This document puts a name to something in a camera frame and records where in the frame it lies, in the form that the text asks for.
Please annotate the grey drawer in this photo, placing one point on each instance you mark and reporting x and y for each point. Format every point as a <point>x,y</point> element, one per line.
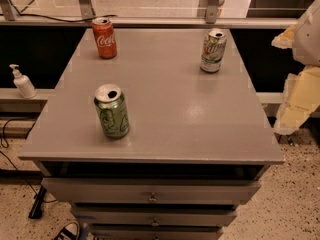
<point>151,191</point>
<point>154,216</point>
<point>119,232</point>

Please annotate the white green 7up can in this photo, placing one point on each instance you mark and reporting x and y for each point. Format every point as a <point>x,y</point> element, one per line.
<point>213,50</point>

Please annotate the black power plug block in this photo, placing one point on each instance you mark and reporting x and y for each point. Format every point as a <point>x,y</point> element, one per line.
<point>36,211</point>

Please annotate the black white sneaker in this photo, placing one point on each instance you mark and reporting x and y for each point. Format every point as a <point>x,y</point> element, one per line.
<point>71,231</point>

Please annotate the grey drawer cabinet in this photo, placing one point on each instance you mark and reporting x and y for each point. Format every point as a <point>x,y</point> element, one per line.
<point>184,124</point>

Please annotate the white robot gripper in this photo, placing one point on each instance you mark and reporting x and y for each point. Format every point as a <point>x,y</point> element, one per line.
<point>308,39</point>

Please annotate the green soda can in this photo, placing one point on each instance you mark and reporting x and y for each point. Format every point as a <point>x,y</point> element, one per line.
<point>112,112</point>

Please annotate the red coca-cola can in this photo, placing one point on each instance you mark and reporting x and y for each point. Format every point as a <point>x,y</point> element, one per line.
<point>105,37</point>

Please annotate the bottom grey drawer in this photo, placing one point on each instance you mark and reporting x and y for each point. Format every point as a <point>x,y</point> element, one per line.
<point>119,232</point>

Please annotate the white pump soap bottle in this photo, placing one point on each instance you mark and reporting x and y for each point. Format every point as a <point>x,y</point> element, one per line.
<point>22,82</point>

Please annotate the grey metal railing frame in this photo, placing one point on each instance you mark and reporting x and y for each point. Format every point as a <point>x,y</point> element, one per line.
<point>172,13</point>

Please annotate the middle grey drawer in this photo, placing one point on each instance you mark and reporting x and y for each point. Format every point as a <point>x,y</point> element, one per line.
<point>154,216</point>

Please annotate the top grey drawer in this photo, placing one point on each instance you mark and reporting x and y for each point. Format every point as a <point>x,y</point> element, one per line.
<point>151,191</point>

